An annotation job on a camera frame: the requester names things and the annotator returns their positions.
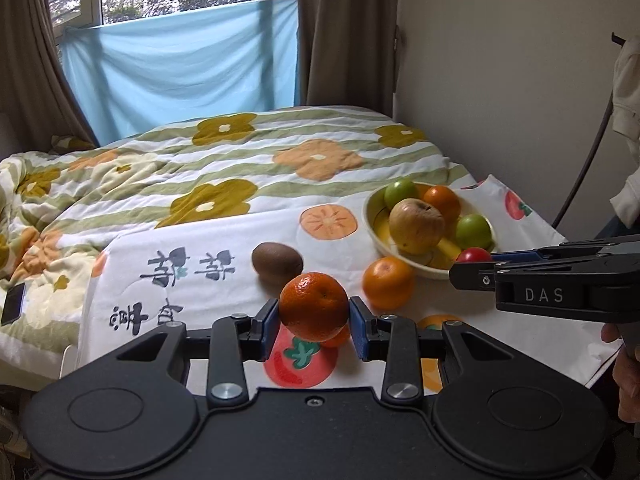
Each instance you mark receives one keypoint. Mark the black phone on bed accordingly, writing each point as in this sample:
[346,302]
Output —
[12,307]

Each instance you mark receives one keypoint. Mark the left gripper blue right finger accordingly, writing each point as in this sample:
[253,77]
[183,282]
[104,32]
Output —
[363,327]

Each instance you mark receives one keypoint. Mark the red cherry tomato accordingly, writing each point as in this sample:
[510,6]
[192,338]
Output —
[473,255]

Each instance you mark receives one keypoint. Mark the large green apple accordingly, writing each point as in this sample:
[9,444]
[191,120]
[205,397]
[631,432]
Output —
[399,190]

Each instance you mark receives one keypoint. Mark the small orange behind gripper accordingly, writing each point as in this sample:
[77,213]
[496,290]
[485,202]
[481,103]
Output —
[388,284]

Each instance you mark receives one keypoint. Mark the white hanging garment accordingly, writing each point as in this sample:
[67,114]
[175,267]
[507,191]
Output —
[626,123]

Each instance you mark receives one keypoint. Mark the brown kiwi fruit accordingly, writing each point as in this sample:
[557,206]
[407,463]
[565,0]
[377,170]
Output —
[277,263]

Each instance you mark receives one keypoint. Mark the floral striped quilt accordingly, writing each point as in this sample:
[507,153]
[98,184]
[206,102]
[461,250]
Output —
[60,210]

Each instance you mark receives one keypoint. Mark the brown right curtain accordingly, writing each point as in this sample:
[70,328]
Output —
[346,53]

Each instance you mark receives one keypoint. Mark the wrinkled old red apple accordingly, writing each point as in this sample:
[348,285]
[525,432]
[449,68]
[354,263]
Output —
[415,226]

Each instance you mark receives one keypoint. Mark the mandarin orange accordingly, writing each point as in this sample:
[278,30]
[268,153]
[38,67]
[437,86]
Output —
[313,307]

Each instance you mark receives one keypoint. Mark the brown curtain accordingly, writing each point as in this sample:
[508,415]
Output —
[36,101]
[346,53]

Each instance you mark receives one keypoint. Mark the person right hand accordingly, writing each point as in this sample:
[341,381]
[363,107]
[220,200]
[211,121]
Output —
[626,376]

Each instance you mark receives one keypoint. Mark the cream bowl with duck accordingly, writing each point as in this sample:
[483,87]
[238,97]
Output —
[435,263]

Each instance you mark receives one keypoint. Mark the light blue window cloth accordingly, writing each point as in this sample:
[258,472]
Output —
[131,77]

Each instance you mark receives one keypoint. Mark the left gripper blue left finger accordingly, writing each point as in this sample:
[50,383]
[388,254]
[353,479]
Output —
[264,330]

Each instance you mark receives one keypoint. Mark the brown left curtain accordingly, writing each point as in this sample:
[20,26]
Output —
[36,101]

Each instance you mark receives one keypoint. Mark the small green apple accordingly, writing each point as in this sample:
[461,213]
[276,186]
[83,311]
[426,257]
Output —
[473,230]

